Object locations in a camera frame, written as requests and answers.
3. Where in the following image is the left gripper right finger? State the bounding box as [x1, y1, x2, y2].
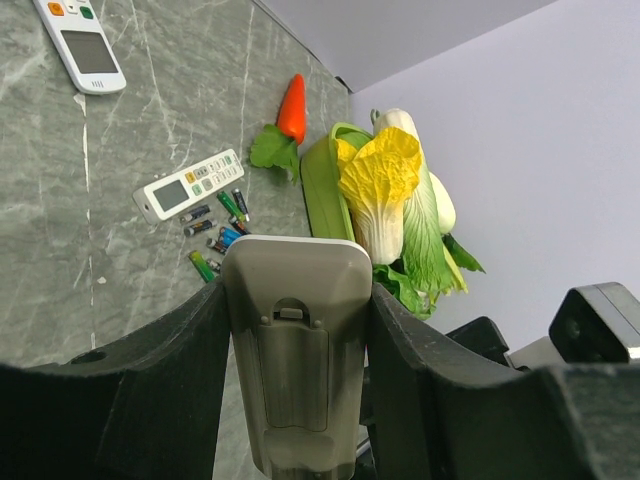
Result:
[363, 286, 639, 479]

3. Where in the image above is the green plastic tray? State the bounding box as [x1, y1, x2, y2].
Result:
[300, 122, 373, 241]

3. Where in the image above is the black battery left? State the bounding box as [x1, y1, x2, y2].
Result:
[179, 204, 211, 224]

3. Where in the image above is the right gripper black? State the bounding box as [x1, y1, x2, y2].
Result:
[446, 316, 521, 370]

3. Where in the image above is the white remote middle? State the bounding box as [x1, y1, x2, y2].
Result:
[132, 149, 244, 225]

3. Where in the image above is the white remote with blue button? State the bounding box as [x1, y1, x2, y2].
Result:
[221, 234, 372, 479]

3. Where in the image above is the black battery upper right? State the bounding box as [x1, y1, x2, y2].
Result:
[232, 188, 250, 221]

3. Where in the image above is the yellow napa cabbage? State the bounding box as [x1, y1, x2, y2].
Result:
[335, 127, 423, 265]

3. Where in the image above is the white remote far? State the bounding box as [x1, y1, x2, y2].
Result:
[32, 0, 127, 95]

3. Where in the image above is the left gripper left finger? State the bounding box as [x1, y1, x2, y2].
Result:
[1, 281, 230, 479]

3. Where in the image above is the black battery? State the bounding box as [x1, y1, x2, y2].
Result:
[183, 219, 218, 237]
[179, 204, 211, 224]
[232, 188, 250, 221]

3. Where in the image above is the green leaf by carrot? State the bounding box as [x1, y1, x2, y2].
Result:
[249, 124, 300, 184]

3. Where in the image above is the orange carrot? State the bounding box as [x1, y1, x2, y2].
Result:
[276, 74, 307, 145]

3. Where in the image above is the blue battery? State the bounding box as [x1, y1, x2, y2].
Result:
[219, 227, 242, 248]

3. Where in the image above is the green battery lower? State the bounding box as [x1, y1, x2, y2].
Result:
[188, 250, 216, 283]

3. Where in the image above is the green lettuce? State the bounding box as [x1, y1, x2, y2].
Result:
[373, 265, 436, 321]

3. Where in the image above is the green napa cabbage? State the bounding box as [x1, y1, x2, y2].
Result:
[374, 109, 464, 302]

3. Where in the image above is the green battery upper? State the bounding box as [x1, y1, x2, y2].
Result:
[216, 191, 246, 221]

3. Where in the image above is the green battery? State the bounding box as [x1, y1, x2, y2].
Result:
[188, 250, 216, 283]
[216, 191, 246, 221]

